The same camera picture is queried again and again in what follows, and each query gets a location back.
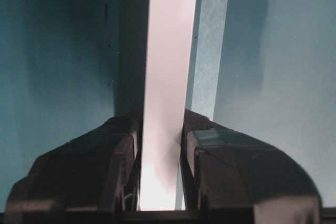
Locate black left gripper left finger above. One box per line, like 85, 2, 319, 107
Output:
5, 110, 143, 223

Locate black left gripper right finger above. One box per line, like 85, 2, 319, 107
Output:
181, 110, 321, 223

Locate white wooden board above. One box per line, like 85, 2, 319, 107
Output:
140, 0, 196, 211

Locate light blue tape strip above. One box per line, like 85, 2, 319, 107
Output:
174, 0, 232, 211

